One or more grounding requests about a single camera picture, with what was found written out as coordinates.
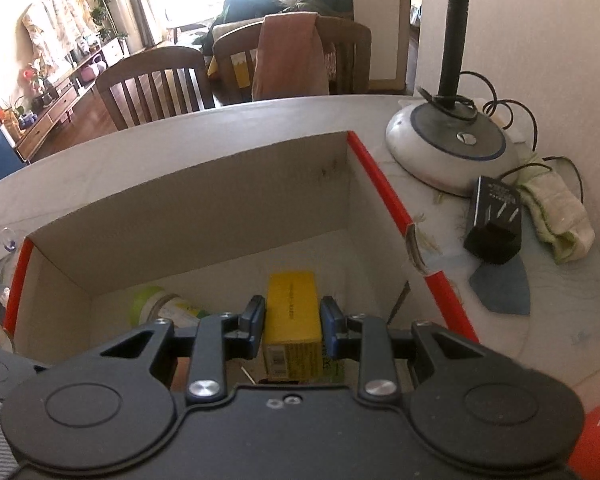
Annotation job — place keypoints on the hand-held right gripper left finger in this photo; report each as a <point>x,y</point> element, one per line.
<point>255,327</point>

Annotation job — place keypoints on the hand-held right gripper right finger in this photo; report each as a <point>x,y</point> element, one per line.
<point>330,330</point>

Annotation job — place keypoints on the yellow box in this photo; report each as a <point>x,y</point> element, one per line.
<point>292,310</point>

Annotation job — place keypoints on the green-capped jar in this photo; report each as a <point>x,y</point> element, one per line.
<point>155,302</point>

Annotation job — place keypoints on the red cardboard box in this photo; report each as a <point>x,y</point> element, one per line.
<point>205,220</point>

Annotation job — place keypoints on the black power adapter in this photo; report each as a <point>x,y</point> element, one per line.
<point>495,220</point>

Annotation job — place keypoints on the grey desk lamp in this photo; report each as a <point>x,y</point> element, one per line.
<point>445,160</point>

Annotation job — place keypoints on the white green cloth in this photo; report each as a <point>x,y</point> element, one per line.
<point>560,215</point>

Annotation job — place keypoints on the wooden TV cabinet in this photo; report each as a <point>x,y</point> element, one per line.
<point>55,115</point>

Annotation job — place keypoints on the pink cloth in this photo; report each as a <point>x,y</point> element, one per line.
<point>290,55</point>

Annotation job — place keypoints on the wooden chair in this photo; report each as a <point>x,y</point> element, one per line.
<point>150,60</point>
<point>350,40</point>

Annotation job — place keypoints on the red flower bouquet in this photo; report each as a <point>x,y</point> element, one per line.
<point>35,75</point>

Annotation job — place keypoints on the dark clothing pile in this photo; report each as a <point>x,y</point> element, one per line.
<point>250,2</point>

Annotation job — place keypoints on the hanging floral clothes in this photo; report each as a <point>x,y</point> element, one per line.
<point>55,20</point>

